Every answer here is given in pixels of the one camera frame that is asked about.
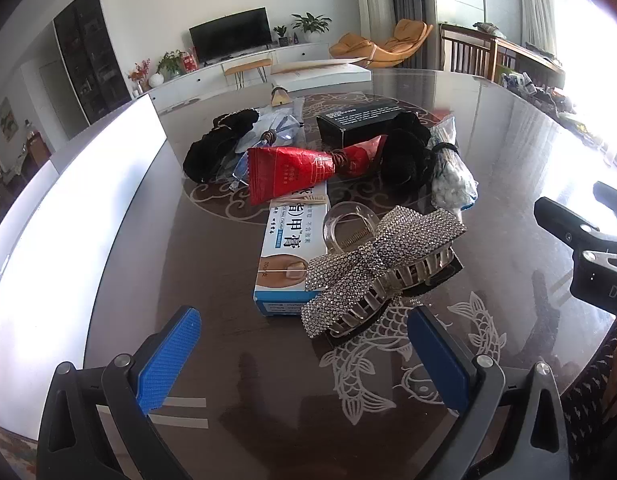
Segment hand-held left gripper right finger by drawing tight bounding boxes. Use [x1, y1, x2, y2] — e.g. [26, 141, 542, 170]
[407, 305, 572, 480]

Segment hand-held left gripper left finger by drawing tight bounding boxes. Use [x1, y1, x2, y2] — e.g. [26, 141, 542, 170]
[36, 305, 202, 480]

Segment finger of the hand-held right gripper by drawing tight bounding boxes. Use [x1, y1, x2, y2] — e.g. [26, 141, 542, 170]
[593, 180, 617, 212]
[533, 197, 617, 257]

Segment rhinestone bow hair claw clip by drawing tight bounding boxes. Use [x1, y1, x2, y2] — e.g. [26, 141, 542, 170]
[301, 202, 468, 342]

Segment white and blue ointment box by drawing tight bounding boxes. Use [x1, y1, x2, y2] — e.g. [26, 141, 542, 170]
[253, 182, 332, 318]

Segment black scrunchie with gold band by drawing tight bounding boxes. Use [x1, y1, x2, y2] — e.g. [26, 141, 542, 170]
[182, 108, 262, 184]

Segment red foil pouch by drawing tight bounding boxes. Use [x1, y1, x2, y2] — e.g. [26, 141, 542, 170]
[246, 135, 389, 207]

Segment clutter of small bottles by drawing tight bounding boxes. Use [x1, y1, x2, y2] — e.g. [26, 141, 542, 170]
[499, 71, 617, 163]

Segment person's patterned clothing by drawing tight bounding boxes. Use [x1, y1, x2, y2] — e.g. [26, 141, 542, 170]
[560, 322, 617, 480]

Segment wooden sideboard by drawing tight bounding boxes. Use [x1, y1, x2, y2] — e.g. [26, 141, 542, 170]
[493, 37, 570, 92]

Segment wooden slatted chair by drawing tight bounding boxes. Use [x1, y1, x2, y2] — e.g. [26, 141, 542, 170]
[441, 22, 498, 80]

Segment white sheer curtain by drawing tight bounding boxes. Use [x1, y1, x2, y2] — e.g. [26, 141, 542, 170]
[515, 0, 560, 57]

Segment black printed box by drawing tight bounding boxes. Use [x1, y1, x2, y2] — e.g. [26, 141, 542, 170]
[316, 102, 405, 149]

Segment orange lounge chair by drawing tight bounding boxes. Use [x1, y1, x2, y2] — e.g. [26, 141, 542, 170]
[329, 19, 435, 69]

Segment clear plastic bag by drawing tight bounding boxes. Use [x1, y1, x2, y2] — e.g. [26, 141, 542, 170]
[218, 96, 307, 192]

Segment white vase with red flowers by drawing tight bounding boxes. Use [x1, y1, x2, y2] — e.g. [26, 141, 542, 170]
[128, 59, 162, 94]

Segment white television cabinet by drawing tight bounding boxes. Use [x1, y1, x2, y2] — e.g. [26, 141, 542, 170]
[134, 40, 350, 107]

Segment beige curtain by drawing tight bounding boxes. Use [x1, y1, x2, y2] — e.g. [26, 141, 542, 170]
[353, 0, 395, 47]

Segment bushy potted plant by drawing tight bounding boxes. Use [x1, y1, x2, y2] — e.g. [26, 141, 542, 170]
[156, 50, 188, 81]

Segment wooden stool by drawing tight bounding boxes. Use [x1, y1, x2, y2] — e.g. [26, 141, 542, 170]
[223, 58, 272, 91]

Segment dark glass display cabinet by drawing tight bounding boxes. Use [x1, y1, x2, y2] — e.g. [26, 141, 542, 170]
[53, 0, 135, 127]

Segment large potted green plant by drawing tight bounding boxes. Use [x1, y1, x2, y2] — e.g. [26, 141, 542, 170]
[291, 12, 333, 44]

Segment black television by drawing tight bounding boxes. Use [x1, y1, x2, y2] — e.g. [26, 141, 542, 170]
[189, 7, 270, 64]

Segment framed wall picture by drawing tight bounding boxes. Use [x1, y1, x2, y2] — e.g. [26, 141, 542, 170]
[0, 97, 18, 142]

